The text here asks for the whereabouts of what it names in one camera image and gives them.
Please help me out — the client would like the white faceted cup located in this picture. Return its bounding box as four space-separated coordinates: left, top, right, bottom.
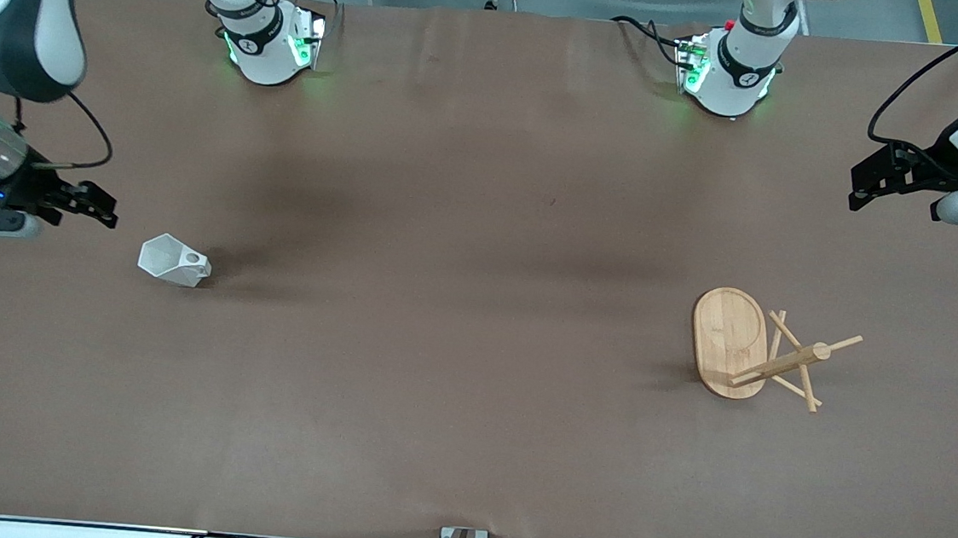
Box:
136 231 215 290

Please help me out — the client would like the wooden cup rack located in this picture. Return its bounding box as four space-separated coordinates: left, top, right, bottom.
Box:
684 284 868 417

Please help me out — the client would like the brown table cover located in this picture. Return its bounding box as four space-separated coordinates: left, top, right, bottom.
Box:
0 0 958 538

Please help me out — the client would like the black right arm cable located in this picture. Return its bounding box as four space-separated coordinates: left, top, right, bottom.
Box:
7 85 118 175

